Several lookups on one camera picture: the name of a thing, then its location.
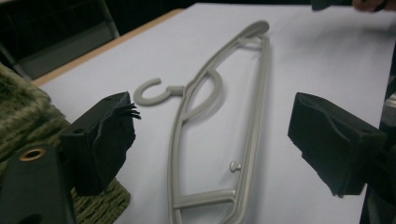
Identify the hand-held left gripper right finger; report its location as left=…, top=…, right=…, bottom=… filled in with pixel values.
left=287, top=91, right=389, bottom=198

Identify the grey plastic clothes hanger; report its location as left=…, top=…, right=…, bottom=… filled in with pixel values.
left=134, top=20, right=271, bottom=224

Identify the dark metal stand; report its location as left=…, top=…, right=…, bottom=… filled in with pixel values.
left=0, top=0, right=120, bottom=82

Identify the olive green knitted garment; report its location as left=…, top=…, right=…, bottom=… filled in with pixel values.
left=0, top=62, right=132, bottom=224

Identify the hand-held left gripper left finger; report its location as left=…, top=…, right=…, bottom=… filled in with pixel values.
left=59, top=91, right=142, bottom=197

